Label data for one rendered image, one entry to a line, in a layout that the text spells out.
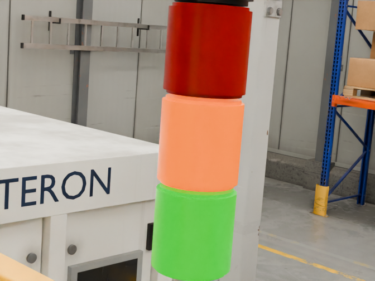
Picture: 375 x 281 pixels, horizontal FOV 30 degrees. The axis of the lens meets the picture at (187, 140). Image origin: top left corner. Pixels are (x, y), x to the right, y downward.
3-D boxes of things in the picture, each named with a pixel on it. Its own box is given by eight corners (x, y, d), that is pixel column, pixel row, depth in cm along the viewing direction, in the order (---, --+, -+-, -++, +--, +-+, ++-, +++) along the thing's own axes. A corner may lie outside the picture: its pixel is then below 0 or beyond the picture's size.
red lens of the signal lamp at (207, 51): (145, 90, 42) (151, 0, 41) (202, 89, 46) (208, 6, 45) (206, 100, 39) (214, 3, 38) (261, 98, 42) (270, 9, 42)
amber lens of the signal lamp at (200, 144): (139, 179, 43) (145, 93, 42) (196, 171, 47) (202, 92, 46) (198, 196, 40) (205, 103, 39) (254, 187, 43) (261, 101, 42)
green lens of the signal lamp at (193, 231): (134, 264, 44) (139, 182, 43) (190, 250, 48) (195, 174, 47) (191, 289, 41) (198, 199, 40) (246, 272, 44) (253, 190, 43)
